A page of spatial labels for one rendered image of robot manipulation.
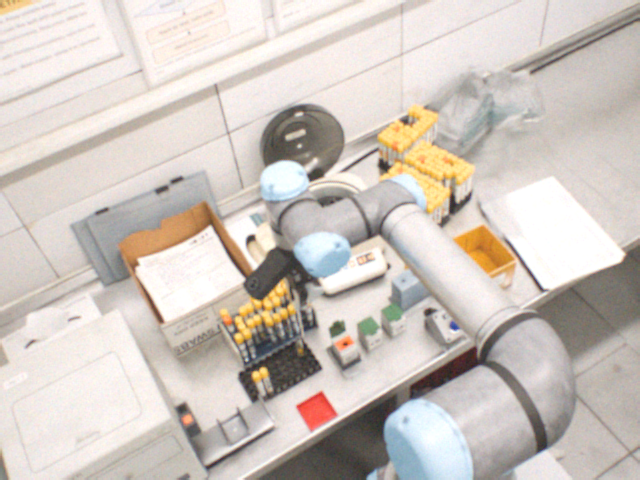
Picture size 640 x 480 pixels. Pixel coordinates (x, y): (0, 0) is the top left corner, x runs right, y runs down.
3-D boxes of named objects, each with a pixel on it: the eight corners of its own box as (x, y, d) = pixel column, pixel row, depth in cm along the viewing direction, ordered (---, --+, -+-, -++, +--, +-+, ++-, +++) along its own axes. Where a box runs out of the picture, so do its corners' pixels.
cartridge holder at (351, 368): (346, 380, 151) (345, 373, 148) (326, 350, 156) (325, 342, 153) (367, 369, 152) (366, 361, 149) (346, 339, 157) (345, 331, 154)
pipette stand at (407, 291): (405, 319, 159) (405, 295, 151) (387, 299, 163) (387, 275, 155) (439, 298, 162) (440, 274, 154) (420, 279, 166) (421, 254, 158)
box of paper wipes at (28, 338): (26, 388, 157) (2, 361, 147) (11, 353, 163) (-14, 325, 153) (114, 337, 164) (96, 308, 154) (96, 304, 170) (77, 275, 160)
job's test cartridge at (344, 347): (343, 369, 151) (341, 355, 146) (333, 353, 154) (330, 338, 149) (359, 360, 152) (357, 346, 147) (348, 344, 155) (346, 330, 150)
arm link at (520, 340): (633, 369, 73) (400, 151, 107) (550, 417, 71) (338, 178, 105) (618, 425, 81) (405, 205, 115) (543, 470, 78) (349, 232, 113)
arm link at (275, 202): (271, 202, 102) (249, 168, 107) (281, 247, 111) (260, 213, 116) (317, 182, 104) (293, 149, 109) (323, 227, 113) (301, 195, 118)
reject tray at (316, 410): (311, 432, 144) (310, 430, 143) (295, 407, 148) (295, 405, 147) (338, 415, 146) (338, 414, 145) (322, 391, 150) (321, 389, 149)
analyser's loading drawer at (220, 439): (190, 478, 138) (183, 469, 134) (177, 452, 142) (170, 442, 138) (277, 426, 143) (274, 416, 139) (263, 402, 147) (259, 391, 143)
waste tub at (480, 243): (467, 309, 159) (470, 285, 152) (435, 270, 167) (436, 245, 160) (513, 285, 162) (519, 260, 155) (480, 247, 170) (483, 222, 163)
